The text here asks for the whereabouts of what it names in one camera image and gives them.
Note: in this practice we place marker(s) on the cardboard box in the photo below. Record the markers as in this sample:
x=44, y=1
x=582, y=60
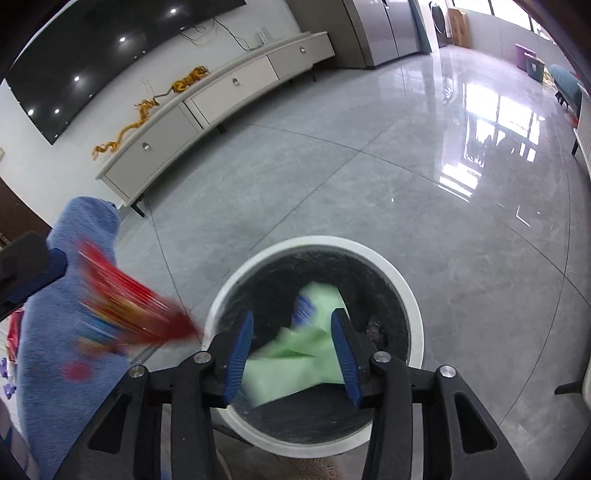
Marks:
x=460, y=27

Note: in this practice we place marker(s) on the red snack packet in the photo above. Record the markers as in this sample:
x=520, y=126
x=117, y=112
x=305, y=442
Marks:
x=134, y=304

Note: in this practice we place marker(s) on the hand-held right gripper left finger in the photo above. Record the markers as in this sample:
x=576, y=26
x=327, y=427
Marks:
x=238, y=357

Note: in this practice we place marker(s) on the white radiator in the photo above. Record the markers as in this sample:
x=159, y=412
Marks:
x=584, y=129

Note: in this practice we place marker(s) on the black wall television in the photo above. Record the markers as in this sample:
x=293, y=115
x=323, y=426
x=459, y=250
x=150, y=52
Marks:
x=92, y=55

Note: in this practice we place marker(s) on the black bin liner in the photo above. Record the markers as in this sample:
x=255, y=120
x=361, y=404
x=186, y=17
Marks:
x=277, y=279

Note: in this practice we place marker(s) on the purple plastic bag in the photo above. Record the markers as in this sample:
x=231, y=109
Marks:
x=7, y=374

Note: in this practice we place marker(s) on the grey tall cabinet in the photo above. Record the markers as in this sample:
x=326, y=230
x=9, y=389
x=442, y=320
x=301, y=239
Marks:
x=355, y=32

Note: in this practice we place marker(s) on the white round trash bin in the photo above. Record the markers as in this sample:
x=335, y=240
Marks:
x=401, y=288

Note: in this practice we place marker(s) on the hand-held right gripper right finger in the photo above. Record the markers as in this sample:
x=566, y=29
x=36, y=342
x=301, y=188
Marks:
x=346, y=360

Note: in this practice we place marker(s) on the small white router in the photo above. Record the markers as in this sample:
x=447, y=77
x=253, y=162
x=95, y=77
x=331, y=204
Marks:
x=262, y=38

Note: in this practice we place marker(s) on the golden dragon figurine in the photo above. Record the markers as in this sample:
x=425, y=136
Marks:
x=150, y=104
x=122, y=134

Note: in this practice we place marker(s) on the green plastic packet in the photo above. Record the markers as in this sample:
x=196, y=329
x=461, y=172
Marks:
x=291, y=369

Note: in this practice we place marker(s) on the white television console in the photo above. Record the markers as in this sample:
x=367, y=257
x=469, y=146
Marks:
x=221, y=87

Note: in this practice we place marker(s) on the green storage box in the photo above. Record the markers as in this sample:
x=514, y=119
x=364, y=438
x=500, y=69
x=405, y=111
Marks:
x=535, y=70

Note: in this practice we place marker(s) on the teal sofa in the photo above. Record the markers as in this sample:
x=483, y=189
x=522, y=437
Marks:
x=568, y=85

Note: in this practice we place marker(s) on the blue fluffy blanket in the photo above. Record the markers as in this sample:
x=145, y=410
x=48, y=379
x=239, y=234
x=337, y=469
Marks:
x=51, y=397

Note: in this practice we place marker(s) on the silver refrigerator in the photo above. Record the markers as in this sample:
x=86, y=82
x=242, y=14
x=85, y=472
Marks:
x=392, y=27

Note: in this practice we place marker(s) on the purple storage bin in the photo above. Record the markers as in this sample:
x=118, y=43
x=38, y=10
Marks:
x=524, y=53

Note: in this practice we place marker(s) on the brown door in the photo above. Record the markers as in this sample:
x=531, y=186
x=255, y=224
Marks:
x=18, y=207

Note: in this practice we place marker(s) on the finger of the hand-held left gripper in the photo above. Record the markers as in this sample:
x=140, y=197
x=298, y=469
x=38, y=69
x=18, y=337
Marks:
x=27, y=261

